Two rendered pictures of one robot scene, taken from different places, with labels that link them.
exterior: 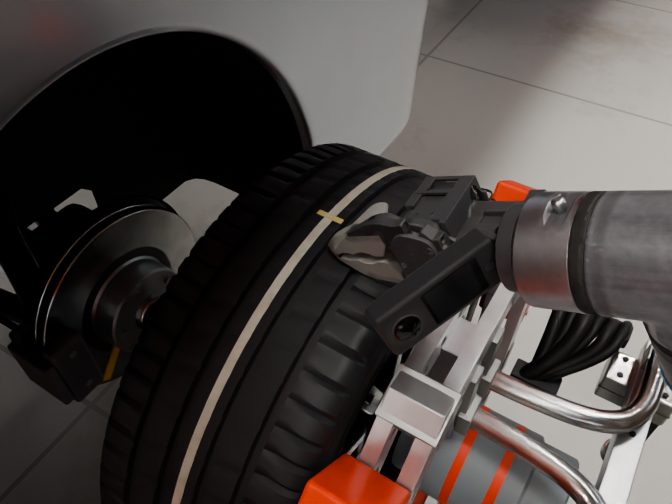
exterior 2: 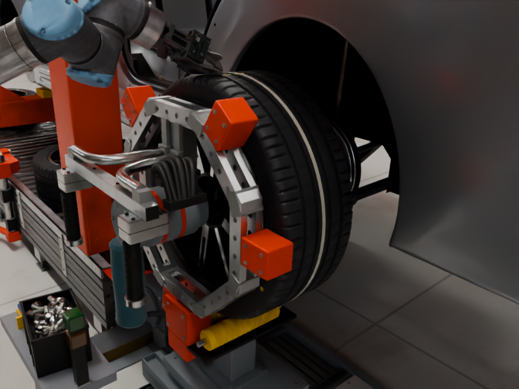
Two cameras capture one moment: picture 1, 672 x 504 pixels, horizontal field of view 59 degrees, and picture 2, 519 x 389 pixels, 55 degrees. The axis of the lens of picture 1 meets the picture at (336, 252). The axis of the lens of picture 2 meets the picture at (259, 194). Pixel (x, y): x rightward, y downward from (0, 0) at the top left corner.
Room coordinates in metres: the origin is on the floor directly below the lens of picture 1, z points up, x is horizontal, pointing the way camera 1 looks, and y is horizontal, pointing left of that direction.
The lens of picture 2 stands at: (0.89, -1.21, 1.37)
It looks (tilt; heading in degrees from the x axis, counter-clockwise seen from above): 22 degrees down; 107
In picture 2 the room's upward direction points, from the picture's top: 2 degrees clockwise
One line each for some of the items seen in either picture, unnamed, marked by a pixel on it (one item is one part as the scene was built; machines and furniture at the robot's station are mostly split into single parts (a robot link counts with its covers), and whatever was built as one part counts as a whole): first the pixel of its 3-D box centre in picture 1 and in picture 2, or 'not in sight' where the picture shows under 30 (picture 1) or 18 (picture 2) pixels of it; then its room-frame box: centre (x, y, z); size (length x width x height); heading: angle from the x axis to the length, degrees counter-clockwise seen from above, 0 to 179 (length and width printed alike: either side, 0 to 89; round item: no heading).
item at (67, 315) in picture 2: not in sight; (73, 319); (0.20, -0.40, 0.64); 0.04 x 0.04 x 0.04; 58
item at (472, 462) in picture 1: (482, 464); (160, 214); (0.33, -0.20, 0.85); 0.21 x 0.14 x 0.14; 58
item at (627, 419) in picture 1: (584, 353); (159, 159); (0.39, -0.29, 1.03); 0.19 x 0.18 x 0.11; 58
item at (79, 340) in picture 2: not in sight; (76, 336); (0.20, -0.40, 0.59); 0.04 x 0.04 x 0.04; 58
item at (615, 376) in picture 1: (638, 386); (143, 224); (0.41, -0.40, 0.93); 0.09 x 0.05 x 0.05; 58
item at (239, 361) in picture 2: not in sight; (234, 346); (0.46, 0.01, 0.32); 0.40 x 0.30 x 0.28; 148
